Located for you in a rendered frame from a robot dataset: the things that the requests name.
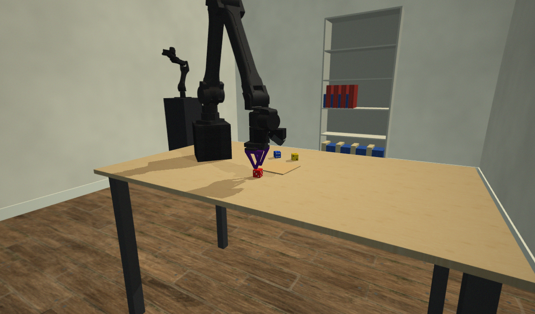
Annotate red dice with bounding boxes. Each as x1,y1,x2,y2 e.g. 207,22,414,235
253,168,263,178

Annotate tan square mat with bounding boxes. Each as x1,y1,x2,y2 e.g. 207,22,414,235
258,161,300,175

